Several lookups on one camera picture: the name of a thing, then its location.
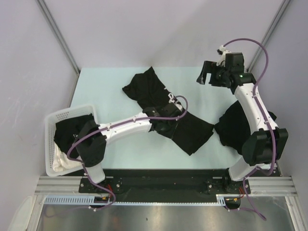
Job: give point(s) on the black printed t shirt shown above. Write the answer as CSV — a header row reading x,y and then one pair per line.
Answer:
x,y
189,132

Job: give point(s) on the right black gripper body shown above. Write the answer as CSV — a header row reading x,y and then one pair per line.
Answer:
x,y
218,77

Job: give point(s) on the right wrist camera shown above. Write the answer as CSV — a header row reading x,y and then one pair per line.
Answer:
x,y
222,51

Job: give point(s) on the left cable duct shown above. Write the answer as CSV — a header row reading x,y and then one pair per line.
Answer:
x,y
76,200

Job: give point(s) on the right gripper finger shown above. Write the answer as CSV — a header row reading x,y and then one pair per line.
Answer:
x,y
202,77
209,67

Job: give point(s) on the right cable duct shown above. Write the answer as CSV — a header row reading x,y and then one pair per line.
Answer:
x,y
230,199

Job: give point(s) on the left aluminium frame rail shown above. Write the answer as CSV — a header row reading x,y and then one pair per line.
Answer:
x,y
62,185

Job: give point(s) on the aluminium frame rail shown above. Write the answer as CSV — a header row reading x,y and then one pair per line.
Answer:
x,y
272,186
62,185

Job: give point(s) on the stack of folded black shirts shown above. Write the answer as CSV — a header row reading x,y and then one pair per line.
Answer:
x,y
233,128

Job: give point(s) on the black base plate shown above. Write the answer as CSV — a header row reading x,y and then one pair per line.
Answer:
x,y
167,186

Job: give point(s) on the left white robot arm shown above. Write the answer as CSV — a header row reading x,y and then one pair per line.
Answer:
x,y
93,139

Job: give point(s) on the white plastic basket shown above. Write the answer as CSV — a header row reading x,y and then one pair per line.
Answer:
x,y
50,129

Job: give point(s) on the black shirt in basket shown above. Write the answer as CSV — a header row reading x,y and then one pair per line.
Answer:
x,y
67,131

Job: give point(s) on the cable duct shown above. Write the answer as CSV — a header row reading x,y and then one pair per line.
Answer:
x,y
76,200
230,199

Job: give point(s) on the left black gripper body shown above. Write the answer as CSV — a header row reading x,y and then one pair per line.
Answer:
x,y
168,130

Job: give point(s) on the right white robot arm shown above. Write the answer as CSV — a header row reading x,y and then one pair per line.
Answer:
x,y
266,142

